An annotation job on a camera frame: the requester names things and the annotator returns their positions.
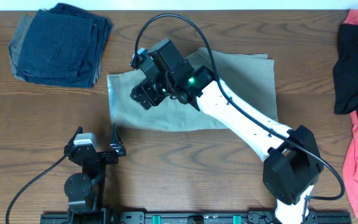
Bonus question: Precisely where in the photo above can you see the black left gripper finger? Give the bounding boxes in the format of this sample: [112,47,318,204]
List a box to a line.
[109,123,126,157]
[68,126,83,146]

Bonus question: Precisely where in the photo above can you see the khaki shorts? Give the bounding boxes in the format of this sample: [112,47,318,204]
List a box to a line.
[107,51,278,132]

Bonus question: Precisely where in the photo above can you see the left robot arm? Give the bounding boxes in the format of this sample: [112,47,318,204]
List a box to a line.
[64,124,126,212]

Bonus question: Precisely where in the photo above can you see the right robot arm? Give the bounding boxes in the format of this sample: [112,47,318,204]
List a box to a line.
[131,39,323,223]

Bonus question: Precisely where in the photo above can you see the folded navy blue shorts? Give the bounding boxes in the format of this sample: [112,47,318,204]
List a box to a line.
[17,3,113,88]

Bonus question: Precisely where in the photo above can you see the folded grey garment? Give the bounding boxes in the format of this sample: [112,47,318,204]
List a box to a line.
[7,15,32,81]

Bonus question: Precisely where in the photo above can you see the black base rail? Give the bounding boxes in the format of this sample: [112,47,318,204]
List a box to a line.
[40,210,352,224]

